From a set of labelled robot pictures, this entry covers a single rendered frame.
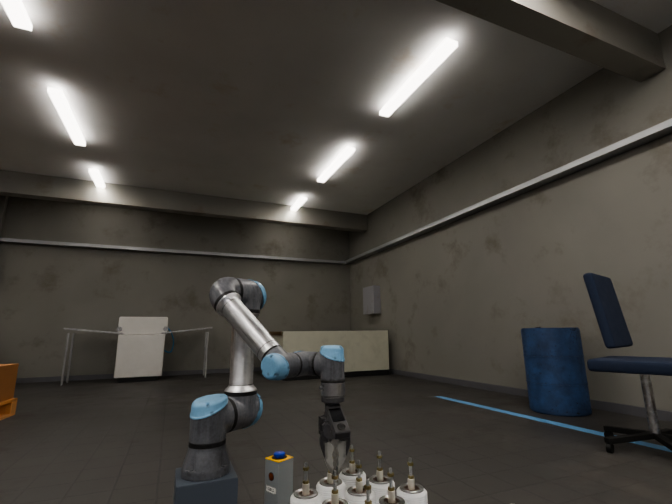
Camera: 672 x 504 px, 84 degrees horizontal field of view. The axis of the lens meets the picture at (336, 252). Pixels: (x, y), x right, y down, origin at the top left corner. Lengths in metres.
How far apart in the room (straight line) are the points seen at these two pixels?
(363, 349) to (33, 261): 6.02
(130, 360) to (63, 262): 2.30
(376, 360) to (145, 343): 3.98
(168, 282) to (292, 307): 2.58
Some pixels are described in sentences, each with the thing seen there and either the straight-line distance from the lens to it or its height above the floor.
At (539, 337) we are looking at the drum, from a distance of 4.05.
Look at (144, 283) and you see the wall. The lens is 8.13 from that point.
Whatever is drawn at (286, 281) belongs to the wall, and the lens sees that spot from 8.43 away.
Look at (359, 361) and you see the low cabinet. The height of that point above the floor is 0.25.
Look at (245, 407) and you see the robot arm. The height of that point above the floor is 0.48.
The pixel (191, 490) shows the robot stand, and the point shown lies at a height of 0.28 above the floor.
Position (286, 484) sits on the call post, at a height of 0.23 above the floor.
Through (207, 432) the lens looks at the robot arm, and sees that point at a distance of 1.38.
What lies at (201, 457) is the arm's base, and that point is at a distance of 1.40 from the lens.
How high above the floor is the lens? 0.73
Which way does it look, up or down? 12 degrees up
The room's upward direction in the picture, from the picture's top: 1 degrees counter-clockwise
